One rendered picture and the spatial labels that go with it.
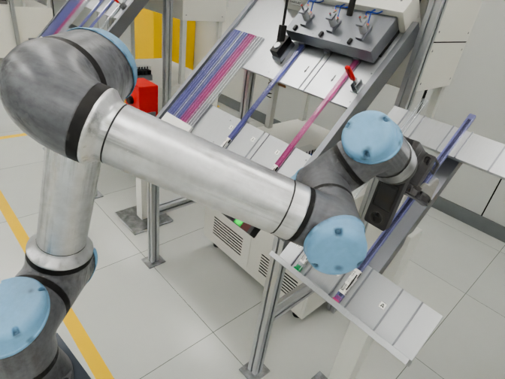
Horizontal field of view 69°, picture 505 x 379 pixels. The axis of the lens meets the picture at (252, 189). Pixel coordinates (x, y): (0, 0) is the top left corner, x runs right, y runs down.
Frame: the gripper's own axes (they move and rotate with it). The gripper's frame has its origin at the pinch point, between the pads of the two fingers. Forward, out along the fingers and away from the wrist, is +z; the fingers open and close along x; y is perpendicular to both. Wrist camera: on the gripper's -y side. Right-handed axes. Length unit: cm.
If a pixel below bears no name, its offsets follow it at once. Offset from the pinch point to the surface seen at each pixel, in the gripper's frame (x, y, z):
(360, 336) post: -1.3, -37.8, 23.1
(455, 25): 31, 63, 45
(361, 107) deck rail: 30.6, 18.2, 15.5
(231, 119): 68, -3, 9
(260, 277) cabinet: 56, -57, 62
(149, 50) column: 355, 26, 137
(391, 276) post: -2.5, -17.8, 11.0
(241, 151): 55, -11, 7
